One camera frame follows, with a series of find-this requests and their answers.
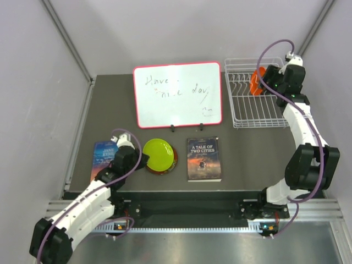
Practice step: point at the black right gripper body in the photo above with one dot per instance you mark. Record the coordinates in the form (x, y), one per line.
(275, 78)

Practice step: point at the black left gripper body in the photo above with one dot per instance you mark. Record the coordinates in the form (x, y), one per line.
(135, 162)

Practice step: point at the lime green plate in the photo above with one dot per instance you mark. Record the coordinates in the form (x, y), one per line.
(161, 155)

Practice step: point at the orange plate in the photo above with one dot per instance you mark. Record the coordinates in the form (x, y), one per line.
(255, 85)

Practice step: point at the red floral plate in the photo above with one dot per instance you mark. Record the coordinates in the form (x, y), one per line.
(175, 161)

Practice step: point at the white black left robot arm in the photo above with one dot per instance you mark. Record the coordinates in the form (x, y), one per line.
(55, 239)

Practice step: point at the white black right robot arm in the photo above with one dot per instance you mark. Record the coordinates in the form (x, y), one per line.
(314, 162)

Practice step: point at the Jane Eyre book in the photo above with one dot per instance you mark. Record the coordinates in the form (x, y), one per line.
(103, 153)

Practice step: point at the Tale of Two Cities book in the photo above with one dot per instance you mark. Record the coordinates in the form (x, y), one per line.
(203, 160)

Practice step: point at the pink framed whiteboard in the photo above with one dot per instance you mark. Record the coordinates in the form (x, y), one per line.
(178, 95)

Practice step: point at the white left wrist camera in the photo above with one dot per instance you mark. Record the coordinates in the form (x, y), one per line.
(123, 139)

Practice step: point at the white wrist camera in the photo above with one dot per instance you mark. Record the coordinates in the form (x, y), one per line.
(291, 59)
(123, 139)

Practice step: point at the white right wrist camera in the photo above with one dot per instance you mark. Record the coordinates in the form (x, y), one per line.
(291, 59)

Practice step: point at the white wire dish rack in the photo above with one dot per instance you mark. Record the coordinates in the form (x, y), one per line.
(248, 110)

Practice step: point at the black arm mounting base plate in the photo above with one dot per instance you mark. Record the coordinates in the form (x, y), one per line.
(146, 203)

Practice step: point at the aluminium frame rail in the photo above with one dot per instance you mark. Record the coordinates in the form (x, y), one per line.
(313, 211)

